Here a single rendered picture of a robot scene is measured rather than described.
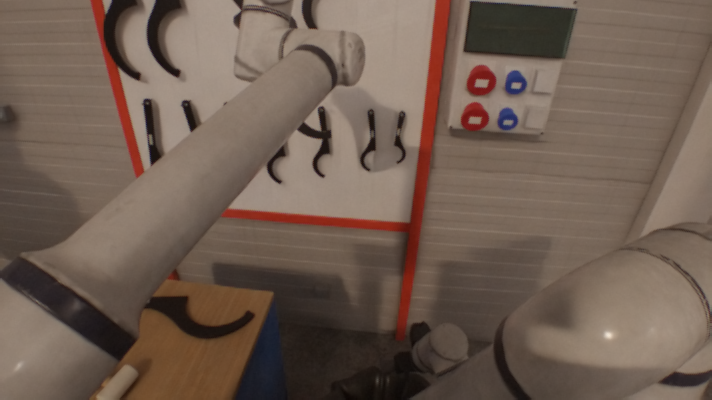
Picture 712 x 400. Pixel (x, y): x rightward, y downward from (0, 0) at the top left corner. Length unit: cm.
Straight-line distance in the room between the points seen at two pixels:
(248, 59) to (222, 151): 30
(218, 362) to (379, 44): 123
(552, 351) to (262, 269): 192
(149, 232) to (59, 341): 10
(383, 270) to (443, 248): 36
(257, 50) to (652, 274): 61
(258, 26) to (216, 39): 98
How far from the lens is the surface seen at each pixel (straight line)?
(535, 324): 39
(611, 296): 38
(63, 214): 269
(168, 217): 36
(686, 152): 200
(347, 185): 169
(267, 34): 65
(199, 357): 122
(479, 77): 136
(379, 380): 148
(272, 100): 45
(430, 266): 201
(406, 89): 151
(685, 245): 48
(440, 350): 89
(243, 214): 192
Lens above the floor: 189
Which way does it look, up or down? 28 degrees down
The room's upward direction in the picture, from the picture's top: 2 degrees clockwise
